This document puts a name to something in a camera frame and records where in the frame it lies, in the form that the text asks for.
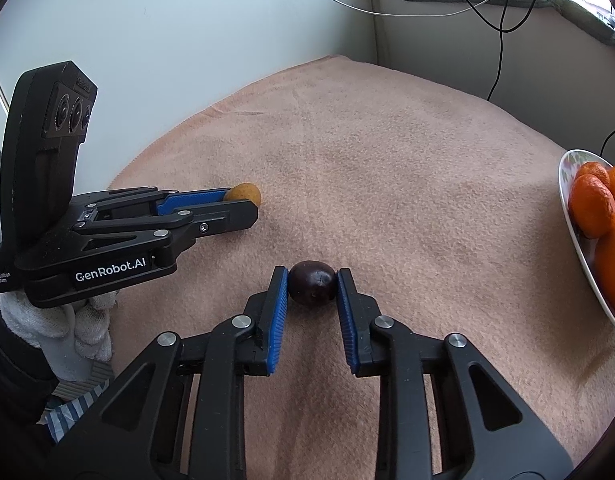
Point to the person's left hand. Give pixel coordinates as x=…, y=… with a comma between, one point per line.
x=82, y=335

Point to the large orange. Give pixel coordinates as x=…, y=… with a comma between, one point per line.
x=612, y=270

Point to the blue white striped cloth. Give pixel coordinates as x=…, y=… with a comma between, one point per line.
x=67, y=410

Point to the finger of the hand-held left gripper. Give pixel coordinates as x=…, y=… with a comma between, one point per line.
x=192, y=201
x=217, y=220

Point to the white floral plate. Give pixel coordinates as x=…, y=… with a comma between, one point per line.
x=572, y=165

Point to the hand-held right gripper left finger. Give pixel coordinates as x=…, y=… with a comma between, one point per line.
x=277, y=320

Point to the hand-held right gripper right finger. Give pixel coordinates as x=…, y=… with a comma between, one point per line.
x=346, y=320

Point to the dark purple plum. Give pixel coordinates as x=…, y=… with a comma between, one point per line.
x=310, y=282

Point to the peach blanket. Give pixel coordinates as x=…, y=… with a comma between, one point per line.
x=387, y=160

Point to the small brown round fruit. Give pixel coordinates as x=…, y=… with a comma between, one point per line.
x=245, y=192

